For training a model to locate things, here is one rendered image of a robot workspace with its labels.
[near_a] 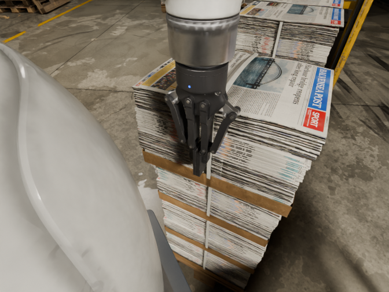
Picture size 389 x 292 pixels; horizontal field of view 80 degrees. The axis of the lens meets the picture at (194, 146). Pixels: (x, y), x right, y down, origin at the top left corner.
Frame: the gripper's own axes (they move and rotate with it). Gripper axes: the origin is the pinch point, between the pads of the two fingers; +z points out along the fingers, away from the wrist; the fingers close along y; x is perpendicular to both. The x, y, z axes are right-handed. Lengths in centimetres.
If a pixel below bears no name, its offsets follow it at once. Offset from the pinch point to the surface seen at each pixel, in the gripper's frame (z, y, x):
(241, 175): 4.4, -8.1, -3.6
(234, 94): -9.7, -2.3, -10.7
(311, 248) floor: 96, -46, -50
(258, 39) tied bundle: -3, 7, -65
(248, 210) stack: 21.0, -11.1, -7.6
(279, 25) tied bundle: -9, 0, -65
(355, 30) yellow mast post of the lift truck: 17, -35, -177
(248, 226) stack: 28.3, -12.2, -7.4
